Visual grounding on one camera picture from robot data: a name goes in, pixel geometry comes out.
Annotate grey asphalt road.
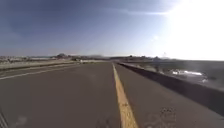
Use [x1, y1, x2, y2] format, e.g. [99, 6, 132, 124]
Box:
[0, 61, 224, 128]

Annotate distant buildings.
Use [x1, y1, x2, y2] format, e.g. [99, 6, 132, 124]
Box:
[0, 53, 111, 63]

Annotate low concrete barrier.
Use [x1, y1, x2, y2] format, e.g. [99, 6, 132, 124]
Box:
[117, 61, 224, 118]

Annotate robot's own part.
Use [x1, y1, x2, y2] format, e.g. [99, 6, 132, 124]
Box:
[0, 108, 10, 128]

